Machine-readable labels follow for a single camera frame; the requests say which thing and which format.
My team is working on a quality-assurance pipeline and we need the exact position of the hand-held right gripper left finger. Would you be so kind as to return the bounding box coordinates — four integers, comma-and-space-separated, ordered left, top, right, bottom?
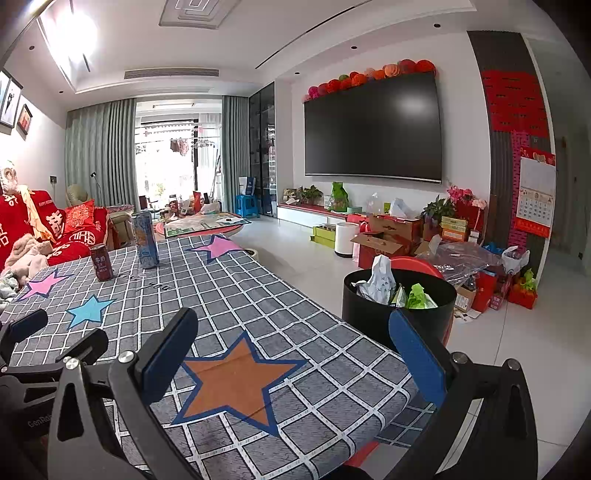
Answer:
46, 307, 199, 480

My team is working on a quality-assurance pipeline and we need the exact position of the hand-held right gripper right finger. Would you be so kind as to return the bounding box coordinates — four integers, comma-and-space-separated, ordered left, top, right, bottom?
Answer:
389, 307, 539, 480

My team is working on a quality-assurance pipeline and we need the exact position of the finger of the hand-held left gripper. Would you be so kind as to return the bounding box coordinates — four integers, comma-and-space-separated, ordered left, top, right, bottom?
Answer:
0, 308, 49, 358
44, 329, 110, 370

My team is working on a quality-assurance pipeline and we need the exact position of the black round trash bin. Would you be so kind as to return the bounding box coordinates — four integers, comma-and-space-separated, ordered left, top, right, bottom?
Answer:
342, 269, 458, 344

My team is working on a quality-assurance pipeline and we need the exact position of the white translucent plastic bag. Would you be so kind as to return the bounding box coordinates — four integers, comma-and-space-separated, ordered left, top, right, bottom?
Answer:
353, 255, 398, 305

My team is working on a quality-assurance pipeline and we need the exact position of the green plastic bag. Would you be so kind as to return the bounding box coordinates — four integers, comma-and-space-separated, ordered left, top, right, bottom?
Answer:
406, 283, 438, 309

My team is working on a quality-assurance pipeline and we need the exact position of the pink fluffy blanket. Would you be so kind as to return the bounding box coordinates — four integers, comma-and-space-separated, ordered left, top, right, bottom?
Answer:
0, 233, 54, 287

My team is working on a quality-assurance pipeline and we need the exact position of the small brown cardboard box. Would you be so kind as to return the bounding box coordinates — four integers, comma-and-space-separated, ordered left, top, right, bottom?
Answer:
455, 284, 478, 312

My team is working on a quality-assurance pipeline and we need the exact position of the dark red beverage can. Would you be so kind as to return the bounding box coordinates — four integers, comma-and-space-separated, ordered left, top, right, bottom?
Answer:
90, 244, 115, 282

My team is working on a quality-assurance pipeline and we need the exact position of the red plastic stool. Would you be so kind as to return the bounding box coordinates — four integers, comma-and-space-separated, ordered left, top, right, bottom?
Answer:
344, 256, 455, 467

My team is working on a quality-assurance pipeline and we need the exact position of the sofa with red cover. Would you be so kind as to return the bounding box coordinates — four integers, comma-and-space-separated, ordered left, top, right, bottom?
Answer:
0, 187, 112, 273

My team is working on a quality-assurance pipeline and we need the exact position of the red paper gift bag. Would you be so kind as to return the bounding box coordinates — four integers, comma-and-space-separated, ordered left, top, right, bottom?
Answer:
471, 272, 499, 312

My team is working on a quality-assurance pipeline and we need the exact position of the grey checked star tablecloth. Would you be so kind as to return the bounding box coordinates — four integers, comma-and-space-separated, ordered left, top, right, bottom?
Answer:
0, 233, 437, 480

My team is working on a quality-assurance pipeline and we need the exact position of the clear crumpled plastic wrap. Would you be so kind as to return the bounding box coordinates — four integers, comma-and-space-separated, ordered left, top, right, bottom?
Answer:
431, 242, 502, 282

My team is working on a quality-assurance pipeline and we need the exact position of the orange yellow scarf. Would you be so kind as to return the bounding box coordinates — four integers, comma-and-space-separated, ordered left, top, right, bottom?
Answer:
23, 187, 54, 241

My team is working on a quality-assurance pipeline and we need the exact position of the tall blue beverage can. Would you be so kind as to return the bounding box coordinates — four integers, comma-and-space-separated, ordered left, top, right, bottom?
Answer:
133, 210, 160, 269

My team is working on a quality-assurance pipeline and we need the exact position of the open red cardboard box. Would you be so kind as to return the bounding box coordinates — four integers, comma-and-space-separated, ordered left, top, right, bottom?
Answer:
351, 231, 407, 269

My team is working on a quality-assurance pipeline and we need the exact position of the red patterned cushion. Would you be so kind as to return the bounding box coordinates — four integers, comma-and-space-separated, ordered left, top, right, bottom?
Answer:
62, 199, 95, 234

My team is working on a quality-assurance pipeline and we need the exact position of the red box green tissue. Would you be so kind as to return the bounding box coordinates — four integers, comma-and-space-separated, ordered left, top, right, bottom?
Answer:
507, 270, 539, 310

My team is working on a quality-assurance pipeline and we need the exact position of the beige armchair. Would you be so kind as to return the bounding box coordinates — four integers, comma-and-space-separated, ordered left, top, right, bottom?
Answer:
106, 205, 139, 250

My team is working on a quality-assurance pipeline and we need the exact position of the brown orange cardboard box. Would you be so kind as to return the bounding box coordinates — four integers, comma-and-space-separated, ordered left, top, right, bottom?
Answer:
369, 215, 422, 241

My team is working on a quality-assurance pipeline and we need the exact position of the green yellow gift box stack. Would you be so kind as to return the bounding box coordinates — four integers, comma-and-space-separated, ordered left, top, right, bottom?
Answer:
441, 216, 469, 241

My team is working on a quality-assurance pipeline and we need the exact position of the white cylinder bin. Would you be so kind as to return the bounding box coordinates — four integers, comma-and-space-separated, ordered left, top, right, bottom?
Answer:
333, 222, 357, 258

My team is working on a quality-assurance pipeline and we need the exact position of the round coffee table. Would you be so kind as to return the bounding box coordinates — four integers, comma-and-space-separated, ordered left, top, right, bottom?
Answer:
154, 211, 252, 238

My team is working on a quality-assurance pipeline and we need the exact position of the knotted white plastic bag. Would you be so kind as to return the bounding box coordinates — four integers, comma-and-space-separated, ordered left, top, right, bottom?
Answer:
502, 247, 529, 275

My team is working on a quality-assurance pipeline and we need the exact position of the white tissue bag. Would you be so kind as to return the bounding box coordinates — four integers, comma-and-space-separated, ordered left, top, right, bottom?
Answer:
390, 198, 419, 219

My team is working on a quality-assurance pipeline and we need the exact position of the red gift box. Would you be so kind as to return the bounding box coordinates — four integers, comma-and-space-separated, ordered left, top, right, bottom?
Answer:
456, 205, 485, 232

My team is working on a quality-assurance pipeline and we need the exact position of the large green potted plant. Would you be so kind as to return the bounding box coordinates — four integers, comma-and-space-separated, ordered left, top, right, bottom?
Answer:
421, 196, 455, 227

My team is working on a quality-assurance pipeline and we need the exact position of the green flat gift box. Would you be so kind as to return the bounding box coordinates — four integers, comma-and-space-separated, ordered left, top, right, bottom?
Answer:
310, 224, 335, 248

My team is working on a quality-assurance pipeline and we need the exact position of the pink flower bouquet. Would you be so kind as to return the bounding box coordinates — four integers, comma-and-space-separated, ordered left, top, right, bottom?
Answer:
447, 185, 488, 208

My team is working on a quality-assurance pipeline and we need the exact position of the blue plastic stool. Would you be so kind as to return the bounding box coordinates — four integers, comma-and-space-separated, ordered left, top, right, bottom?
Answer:
235, 195, 260, 219

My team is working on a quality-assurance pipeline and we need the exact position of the green gift bag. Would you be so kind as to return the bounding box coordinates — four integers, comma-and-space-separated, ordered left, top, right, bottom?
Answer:
329, 181, 350, 212

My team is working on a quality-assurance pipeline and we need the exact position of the white low television console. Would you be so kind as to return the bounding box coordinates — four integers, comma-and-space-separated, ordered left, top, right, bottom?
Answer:
276, 203, 356, 228

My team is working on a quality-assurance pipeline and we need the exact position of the wide grey green curtain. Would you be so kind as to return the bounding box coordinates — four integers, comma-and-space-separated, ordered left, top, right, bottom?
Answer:
65, 98, 137, 208

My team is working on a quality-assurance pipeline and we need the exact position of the narrow grey green curtain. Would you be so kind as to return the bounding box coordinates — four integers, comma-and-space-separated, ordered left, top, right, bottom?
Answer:
221, 95, 250, 213

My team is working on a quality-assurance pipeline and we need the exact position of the dark glass display cabinet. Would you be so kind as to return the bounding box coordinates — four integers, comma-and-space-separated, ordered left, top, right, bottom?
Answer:
249, 80, 278, 217

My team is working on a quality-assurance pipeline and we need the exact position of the large black television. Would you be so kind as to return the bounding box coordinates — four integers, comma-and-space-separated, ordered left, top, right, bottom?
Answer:
303, 71, 443, 184

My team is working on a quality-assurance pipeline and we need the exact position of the ceiling air vent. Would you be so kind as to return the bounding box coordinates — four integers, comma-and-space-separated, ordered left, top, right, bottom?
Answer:
124, 68, 220, 80

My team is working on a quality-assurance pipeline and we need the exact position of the row of paper flower balls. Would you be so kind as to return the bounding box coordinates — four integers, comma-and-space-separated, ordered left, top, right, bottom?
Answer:
302, 58, 436, 102

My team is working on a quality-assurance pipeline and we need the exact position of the square ceiling light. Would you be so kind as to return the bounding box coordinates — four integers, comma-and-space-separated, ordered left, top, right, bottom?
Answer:
159, 0, 243, 17

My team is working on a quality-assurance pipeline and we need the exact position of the wall calendar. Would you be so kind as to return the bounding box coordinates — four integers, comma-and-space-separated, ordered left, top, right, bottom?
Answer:
515, 148, 557, 238

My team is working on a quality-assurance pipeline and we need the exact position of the large black picture frame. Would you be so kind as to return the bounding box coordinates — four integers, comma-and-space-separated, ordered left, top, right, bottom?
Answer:
4, 76, 24, 127
0, 69, 12, 125

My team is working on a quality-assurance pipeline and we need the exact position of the red paper wall decoration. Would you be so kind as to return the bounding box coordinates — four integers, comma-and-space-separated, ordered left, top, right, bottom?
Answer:
480, 69, 552, 139

